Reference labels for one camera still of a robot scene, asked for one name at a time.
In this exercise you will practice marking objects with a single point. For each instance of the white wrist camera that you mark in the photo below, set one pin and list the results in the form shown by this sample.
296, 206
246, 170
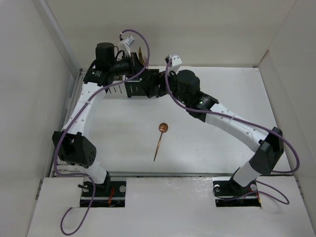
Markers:
125, 45
175, 62

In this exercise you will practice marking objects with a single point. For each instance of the gold knife dark handle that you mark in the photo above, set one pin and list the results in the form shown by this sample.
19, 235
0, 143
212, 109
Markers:
142, 58

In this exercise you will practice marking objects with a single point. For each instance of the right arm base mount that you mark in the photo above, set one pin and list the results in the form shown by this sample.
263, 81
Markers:
228, 194

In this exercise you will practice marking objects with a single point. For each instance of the white utensil caddy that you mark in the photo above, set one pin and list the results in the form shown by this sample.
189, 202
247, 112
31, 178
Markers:
117, 91

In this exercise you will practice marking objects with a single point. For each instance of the black utensil caddy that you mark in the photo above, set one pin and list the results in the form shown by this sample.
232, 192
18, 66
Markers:
140, 87

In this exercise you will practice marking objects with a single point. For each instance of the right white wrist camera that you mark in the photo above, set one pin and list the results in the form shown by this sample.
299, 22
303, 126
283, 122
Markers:
175, 62

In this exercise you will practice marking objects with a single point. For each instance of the copper spoon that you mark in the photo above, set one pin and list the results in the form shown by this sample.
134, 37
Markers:
163, 128

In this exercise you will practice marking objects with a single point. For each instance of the aluminium frame left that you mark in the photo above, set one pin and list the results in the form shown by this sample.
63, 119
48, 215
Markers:
71, 90

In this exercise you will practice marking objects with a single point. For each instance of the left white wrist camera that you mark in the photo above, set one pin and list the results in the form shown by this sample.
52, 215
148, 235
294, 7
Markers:
125, 45

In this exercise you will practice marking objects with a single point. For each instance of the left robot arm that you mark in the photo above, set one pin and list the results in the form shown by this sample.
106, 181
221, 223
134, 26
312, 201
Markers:
72, 144

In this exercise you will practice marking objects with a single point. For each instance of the aluminium rail front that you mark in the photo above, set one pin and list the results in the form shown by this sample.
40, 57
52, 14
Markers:
164, 174

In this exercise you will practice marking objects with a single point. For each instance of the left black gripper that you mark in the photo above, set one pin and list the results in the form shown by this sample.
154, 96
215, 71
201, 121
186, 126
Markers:
136, 66

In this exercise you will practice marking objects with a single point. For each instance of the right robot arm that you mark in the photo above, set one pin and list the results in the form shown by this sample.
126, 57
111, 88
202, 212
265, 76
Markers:
185, 87

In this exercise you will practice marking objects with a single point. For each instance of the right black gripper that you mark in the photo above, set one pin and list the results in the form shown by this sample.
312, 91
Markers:
156, 79

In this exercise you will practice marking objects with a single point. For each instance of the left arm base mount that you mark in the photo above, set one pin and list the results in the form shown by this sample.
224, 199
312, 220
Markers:
112, 198

